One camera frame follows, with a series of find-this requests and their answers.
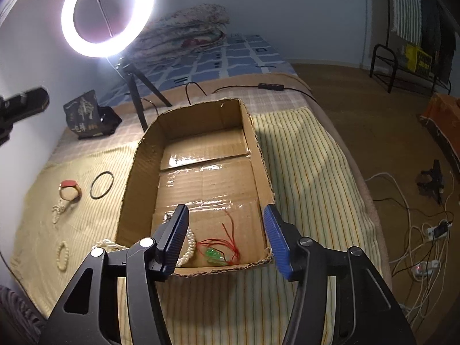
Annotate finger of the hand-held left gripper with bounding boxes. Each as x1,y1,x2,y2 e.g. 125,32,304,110
0,86,50,145

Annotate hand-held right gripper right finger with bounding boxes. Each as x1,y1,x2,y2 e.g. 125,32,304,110
263,204,415,345

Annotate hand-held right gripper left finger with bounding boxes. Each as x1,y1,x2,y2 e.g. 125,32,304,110
45,204,189,345

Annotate long pearl necklace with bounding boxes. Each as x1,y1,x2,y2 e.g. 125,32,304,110
91,228,197,269

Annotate cardboard box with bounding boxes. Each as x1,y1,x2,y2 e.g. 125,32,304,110
116,98,275,277

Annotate red strap watch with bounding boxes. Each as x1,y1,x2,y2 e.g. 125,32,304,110
59,180,83,202

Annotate dark bangle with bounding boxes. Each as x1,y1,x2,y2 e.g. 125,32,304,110
89,171,115,200

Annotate cream beaded bracelet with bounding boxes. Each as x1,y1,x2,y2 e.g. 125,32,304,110
57,241,70,272

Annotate black snack bag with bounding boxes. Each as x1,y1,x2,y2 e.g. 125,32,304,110
64,90,122,140

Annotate yellow striped blanket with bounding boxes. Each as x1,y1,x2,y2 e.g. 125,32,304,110
9,106,382,345

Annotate black tripod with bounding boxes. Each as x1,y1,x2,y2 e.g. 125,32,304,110
115,55,173,132

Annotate checked beige blanket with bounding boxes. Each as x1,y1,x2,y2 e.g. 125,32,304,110
50,74,317,166

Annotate white power strip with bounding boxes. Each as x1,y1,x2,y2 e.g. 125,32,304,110
411,260,441,281
426,221,452,240

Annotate folded floral quilt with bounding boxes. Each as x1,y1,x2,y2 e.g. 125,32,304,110
132,4,231,70

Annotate orange box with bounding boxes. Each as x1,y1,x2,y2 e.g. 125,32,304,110
418,93,460,174

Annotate black metal rack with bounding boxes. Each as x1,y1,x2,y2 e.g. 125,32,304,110
370,44,452,96

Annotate yellow box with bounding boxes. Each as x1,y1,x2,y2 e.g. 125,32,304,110
405,43,434,73

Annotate dark hanging cloth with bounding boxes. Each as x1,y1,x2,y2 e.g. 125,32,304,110
417,0,459,84

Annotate striped hanging cloth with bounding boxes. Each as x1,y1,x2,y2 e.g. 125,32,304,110
390,0,422,44

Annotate red string green pendant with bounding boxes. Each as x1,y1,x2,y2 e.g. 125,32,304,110
196,211,241,267

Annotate ring light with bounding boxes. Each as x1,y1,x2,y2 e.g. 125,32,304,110
61,0,156,58

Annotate short pearl chain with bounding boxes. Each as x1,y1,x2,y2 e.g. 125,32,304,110
52,199,70,225

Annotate black cable with controller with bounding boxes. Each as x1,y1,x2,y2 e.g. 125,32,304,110
140,82,317,116

